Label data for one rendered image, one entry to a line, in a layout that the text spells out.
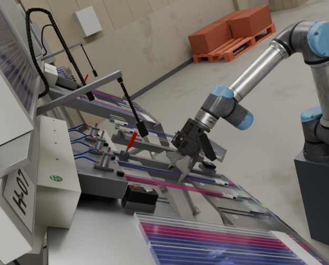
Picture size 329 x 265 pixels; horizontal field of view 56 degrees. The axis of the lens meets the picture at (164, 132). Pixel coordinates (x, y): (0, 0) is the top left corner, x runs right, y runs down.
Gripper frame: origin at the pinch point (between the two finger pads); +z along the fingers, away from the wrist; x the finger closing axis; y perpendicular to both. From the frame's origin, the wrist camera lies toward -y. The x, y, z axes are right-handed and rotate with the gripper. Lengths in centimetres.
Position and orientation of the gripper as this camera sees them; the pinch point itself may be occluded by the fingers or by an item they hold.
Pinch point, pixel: (176, 174)
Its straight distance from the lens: 113.1
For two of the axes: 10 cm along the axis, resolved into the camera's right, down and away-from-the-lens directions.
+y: -7.7, -4.5, -4.5
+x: 3.4, 3.0, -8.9
